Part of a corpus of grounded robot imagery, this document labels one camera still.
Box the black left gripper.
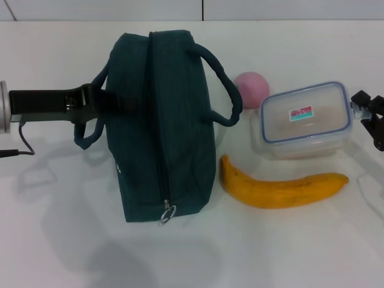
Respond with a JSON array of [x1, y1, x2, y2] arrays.
[[8, 83, 139, 124]]

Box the left arm grey cable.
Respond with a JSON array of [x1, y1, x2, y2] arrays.
[[0, 119, 36, 158]]

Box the dark teal lunch bag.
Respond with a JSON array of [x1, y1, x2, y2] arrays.
[[73, 29, 243, 224]]

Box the clear blue-rimmed food container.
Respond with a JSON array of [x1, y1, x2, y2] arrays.
[[251, 80, 352, 160]]

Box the yellow banana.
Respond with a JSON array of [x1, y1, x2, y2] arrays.
[[220, 154, 350, 209]]

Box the pink toy peach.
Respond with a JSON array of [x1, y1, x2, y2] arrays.
[[234, 71, 271, 109]]

